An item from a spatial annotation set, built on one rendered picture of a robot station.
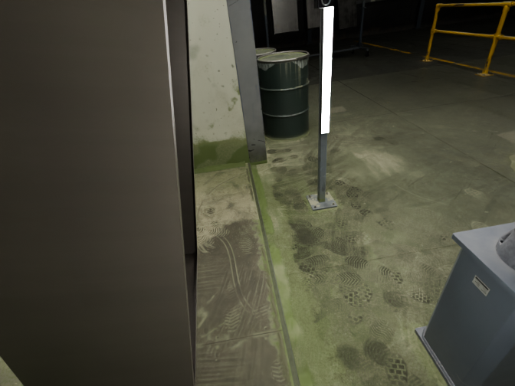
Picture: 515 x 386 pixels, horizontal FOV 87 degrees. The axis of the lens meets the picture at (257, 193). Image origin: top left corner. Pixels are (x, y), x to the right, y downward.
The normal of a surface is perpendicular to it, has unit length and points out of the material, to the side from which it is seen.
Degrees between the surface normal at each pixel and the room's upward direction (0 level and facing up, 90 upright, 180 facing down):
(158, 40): 90
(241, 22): 90
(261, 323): 0
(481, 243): 0
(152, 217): 90
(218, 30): 90
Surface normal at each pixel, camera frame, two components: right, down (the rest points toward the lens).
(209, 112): 0.13, 0.55
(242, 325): -0.11, -0.82
